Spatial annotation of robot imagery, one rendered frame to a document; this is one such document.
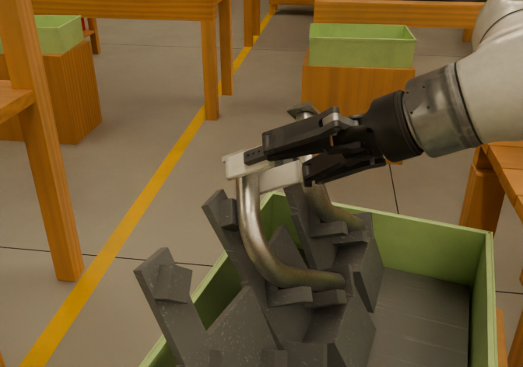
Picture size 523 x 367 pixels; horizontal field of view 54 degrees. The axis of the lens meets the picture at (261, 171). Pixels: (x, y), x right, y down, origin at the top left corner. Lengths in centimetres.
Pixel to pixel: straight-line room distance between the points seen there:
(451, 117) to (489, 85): 4
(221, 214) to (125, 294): 167
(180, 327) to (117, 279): 184
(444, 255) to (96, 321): 154
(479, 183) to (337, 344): 100
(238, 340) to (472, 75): 39
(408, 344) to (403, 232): 21
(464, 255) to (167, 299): 62
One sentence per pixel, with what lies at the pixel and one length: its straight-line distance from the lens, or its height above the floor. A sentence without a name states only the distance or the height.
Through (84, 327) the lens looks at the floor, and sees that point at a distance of 220.
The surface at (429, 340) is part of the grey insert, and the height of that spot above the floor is 85.
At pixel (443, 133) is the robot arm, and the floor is 127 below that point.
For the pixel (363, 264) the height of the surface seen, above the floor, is 92.
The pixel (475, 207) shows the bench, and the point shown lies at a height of 65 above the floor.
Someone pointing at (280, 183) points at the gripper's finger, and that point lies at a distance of 67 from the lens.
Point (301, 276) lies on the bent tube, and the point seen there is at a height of 102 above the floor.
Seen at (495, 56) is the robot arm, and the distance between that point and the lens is 53.
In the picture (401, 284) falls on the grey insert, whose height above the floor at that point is 85.
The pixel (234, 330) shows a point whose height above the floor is 102.
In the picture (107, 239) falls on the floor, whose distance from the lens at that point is 267.
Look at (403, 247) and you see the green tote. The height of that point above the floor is 90.
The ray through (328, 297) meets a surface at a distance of 78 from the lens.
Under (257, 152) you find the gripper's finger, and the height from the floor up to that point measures 121.
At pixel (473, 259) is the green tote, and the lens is 100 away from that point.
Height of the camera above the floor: 146
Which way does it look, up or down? 27 degrees down
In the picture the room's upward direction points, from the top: straight up
